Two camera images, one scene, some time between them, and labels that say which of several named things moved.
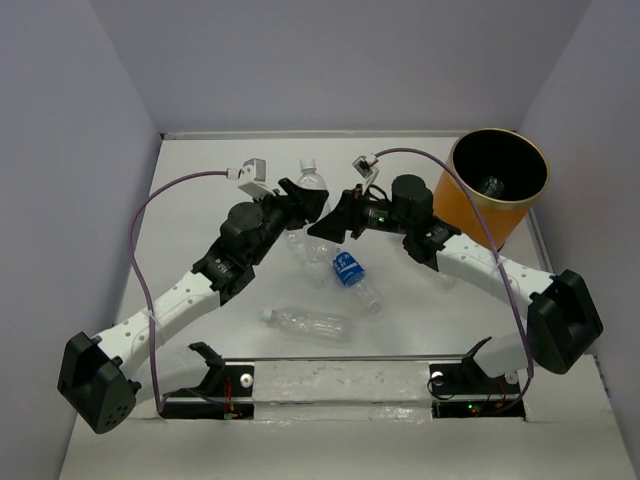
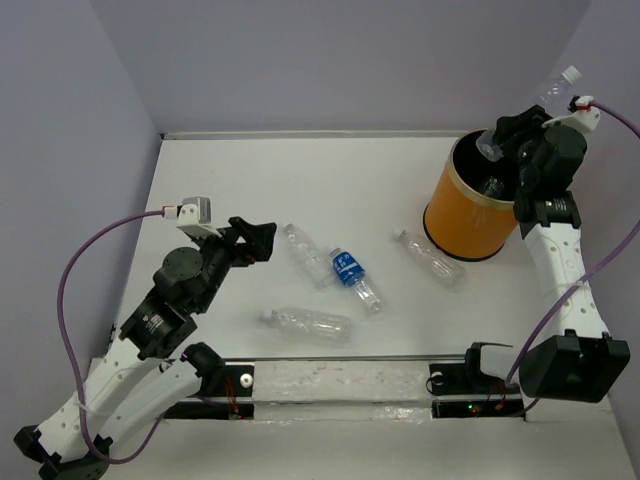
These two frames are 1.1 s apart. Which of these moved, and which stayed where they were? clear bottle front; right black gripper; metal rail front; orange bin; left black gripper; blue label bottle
Moved: right black gripper; left black gripper
Stayed: orange bin; clear bottle front; metal rail front; blue label bottle
